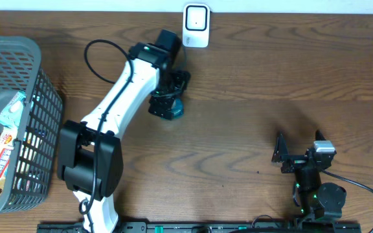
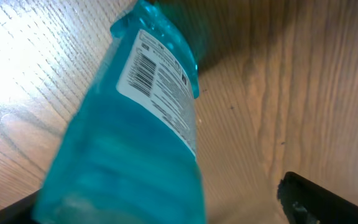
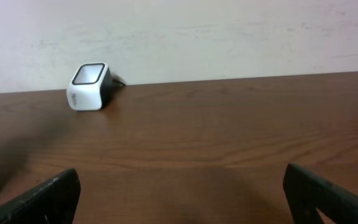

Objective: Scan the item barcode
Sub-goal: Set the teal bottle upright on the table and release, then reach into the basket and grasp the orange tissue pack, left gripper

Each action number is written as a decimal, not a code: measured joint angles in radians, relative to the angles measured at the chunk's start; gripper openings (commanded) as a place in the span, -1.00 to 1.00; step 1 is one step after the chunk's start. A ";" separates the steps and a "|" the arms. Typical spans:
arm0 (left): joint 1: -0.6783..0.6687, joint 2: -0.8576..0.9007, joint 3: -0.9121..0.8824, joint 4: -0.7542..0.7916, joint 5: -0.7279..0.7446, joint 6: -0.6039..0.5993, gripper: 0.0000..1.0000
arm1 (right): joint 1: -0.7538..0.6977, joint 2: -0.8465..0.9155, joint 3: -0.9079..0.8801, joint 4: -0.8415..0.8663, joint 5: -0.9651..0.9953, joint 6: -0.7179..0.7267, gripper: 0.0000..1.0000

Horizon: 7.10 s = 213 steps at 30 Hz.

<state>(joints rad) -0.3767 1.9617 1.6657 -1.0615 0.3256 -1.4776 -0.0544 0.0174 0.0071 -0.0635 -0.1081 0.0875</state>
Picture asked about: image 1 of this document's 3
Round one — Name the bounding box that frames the teal mouthwash bottle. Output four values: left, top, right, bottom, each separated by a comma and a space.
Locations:
161, 98, 184, 120

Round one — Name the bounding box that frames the green wet wipes pack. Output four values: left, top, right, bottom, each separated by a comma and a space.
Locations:
0, 90, 27, 129

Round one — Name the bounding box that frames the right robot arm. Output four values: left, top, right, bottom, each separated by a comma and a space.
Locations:
271, 130, 346, 229

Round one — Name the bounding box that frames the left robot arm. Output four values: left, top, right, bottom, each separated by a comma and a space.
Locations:
48, 30, 190, 232

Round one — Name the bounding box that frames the white barcode scanner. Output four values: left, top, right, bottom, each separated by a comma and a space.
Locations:
182, 3, 210, 48

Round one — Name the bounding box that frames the grey plastic mesh basket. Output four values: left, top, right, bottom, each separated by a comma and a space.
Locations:
0, 36, 63, 214

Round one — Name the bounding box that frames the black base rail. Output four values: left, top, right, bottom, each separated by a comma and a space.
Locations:
36, 221, 362, 233

